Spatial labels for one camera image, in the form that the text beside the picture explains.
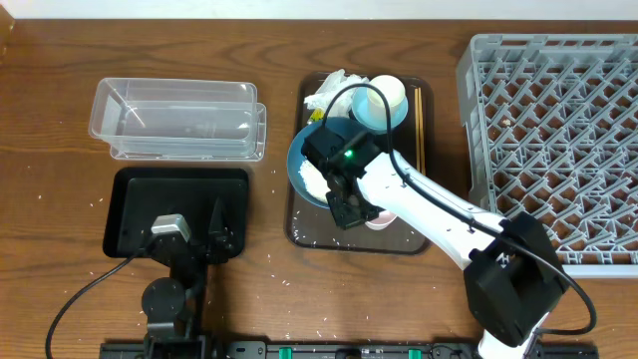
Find light blue bowl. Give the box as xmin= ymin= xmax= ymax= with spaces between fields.
xmin=351 ymin=88 xmax=408 ymax=135

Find pink cup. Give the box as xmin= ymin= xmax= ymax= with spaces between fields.
xmin=365 ymin=210 xmax=397 ymax=230

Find cream white cup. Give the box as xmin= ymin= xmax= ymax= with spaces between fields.
xmin=367 ymin=75 xmax=406 ymax=118

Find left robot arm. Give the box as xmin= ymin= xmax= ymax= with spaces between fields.
xmin=142 ymin=199 xmax=235 ymax=359

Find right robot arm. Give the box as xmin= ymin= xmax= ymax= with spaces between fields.
xmin=288 ymin=119 xmax=572 ymax=358

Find grey dishwasher rack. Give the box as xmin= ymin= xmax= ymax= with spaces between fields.
xmin=457 ymin=34 xmax=637 ymax=279

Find pile of white rice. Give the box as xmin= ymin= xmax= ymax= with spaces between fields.
xmin=298 ymin=160 xmax=330 ymax=203

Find dark blue plate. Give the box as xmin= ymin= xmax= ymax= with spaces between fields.
xmin=286 ymin=118 xmax=366 ymax=209

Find yellow green wrapper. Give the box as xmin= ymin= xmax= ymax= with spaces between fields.
xmin=307 ymin=109 xmax=324 ymax=125

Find crumpled white tissue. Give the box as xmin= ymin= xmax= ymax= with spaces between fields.
xmin=304 ymin=69 xmax=369 ymax=117

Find dark brown serving tray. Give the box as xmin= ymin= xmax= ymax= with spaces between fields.
xmin=284 ymin=76 xmax=435 ymax=255

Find black plastic bin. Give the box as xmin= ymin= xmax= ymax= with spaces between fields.
xmin=103 ymin=168 xmax=249 ymax=258

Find clear plastic bin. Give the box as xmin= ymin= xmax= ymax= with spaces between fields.
xmin=89 ymin=78 xmax=258 ymax=161

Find left black cable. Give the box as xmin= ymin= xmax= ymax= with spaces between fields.
xmin=44 ymin=248 xmax=151 ymax=359

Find black cable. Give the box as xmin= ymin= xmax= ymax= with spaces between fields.
xmin=321 ymin=82 xmax=598 ymax=337
xmin=44 ymin=248 xmax=151 ymax=359

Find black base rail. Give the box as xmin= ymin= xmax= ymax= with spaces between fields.
xmin=98 ymin=340 xmax=599 ymax=359

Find right black cable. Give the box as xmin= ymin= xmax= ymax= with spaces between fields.
xmin=321 ymin=82 xmax=598 ymax=337

